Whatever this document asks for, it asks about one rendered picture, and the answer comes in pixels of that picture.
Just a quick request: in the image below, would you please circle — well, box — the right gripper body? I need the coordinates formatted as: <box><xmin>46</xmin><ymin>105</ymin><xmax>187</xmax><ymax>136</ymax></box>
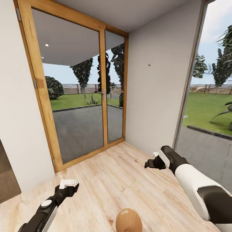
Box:
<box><xmin>148</xmin><ymin>157</ymin><xmax>166</xmax><ymax>169</ymax></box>

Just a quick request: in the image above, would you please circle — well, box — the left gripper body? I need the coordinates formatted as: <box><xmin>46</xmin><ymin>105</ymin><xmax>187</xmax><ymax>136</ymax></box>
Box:
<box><xmin>55</xmin><ymin>186</ymin><xmax>74</xmax><ymax>201</ymax></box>

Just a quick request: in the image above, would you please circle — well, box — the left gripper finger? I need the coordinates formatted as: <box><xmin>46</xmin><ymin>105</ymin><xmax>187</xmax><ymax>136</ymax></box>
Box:
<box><xmin>74</xmin><ymin>183</ymin><xmax>79</xmax><ymax>193</ymax></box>

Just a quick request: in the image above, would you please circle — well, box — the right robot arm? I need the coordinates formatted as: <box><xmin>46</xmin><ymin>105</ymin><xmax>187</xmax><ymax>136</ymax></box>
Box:
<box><xmin>144</xmin><ymin>145</ymin><xmax>232</xmax><ymax>232</ymax></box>

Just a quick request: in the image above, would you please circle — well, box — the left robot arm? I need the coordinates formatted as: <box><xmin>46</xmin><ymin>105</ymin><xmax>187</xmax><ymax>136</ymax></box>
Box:
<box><xmin>18</xmin><ymin>179</ymin><xmax>79</xmax><ymax>232</ymax></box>

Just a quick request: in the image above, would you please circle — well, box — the trash can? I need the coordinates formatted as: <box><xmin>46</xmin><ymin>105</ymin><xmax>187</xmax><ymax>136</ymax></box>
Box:
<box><xmin>115</xmin><ymin>208</ymin><xmax>143</xmax><ymax>232</ymax></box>

